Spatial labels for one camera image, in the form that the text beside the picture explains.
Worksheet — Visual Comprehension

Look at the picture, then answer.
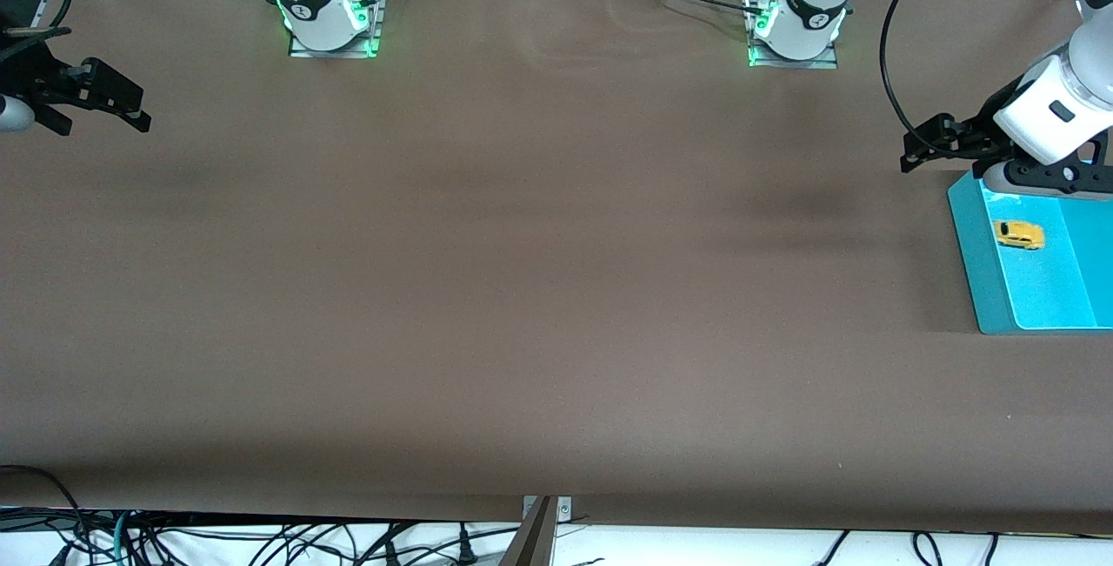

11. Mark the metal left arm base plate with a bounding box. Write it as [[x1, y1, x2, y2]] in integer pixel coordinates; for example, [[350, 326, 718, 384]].
[[746, 0, 841, 70]]

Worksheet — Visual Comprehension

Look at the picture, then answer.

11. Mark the brown table cover sheet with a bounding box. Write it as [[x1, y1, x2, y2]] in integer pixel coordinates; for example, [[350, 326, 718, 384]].
[[0, 0, 1113, 536]]

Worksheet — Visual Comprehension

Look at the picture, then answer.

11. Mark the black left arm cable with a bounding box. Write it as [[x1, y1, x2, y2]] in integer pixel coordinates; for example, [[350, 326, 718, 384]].
[[878, 0, 953, 150]]

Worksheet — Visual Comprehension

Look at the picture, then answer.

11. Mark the yellow beetle toy car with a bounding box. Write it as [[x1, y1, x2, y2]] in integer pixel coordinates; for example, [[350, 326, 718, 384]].
[[993, 220, 1046, 251]]

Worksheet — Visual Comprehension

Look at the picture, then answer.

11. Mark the small metal table bracket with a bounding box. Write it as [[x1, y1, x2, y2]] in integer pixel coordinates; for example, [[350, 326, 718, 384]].
[[522, 496, 573, 522]]

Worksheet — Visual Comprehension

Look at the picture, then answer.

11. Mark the dark metal pole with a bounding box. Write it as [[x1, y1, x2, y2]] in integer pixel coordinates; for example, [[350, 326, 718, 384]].
[[498, 496, 557, 566]]

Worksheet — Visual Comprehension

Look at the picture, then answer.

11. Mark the turquoise plastic bin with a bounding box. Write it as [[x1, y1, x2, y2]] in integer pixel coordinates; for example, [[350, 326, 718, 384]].
[[946, 168, 1113, 335]]

